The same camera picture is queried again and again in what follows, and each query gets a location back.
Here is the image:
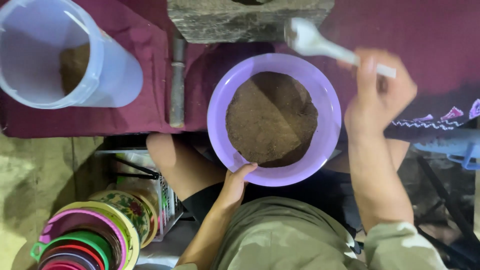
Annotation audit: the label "grey metal rod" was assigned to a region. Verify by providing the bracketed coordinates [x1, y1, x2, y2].
[169, 34, 187, 128]

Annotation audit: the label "person's left leg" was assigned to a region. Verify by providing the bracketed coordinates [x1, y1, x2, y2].
[146, 133, 227, 202]

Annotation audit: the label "blue plastic stool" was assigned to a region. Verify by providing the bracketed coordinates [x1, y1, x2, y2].
[412, 128, 480, 171]

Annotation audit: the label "white plastic spoon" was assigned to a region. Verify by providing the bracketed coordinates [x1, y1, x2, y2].
[284, 17, 397, 79]

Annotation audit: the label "purple plastic bowl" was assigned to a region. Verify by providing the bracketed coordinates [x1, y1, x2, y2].
[207, 53, 342, 187]

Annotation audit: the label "white plastic basket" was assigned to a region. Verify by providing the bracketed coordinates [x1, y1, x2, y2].
[94, 148, 185, 242]

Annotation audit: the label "clear plastic jug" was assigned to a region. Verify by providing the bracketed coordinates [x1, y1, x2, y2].
[0, 0, 144, 110]

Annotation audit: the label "person's black shorts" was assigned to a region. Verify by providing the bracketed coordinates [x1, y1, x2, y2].
[182, 165, 364, 256]

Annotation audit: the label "person's olive shirt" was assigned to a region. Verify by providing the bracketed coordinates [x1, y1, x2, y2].
[172, 196, 448, 270]

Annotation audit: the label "maroon patterned cloth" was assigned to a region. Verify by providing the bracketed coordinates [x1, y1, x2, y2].
[0, 0, 480, 143]

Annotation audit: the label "person's leg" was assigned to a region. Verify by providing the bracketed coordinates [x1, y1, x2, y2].
[146, 133, 227, 202]
[325, 138, 410, 174]

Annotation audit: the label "brown powder in bowl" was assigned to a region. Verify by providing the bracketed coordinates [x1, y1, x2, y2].
[225, 71, 319, 169]

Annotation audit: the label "stack of colourful plastic bowls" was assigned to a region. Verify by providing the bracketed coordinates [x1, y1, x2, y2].
[30, 200, 141, 270]

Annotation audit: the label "person's left hand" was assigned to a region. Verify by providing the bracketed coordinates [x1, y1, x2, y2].
[217, 163, 259, 215]

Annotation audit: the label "black metal frame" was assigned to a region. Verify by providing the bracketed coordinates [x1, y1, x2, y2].
[412, 155, 480, 270]

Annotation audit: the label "floral rimmed plate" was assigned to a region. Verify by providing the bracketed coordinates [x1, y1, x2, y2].
[88, 190, 153, 245]

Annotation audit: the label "brown powder in jug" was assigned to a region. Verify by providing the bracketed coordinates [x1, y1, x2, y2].
[59, 43, 91, 97]

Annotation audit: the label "grey stone block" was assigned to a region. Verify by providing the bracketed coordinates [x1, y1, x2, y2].
[167, 0, 335, 44]

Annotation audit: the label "person's right hand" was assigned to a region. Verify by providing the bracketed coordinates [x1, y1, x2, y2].
[337, 47, 418, 140]

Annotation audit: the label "person's right leg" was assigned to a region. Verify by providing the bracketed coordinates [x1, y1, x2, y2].
[325, 138, 410, 174]

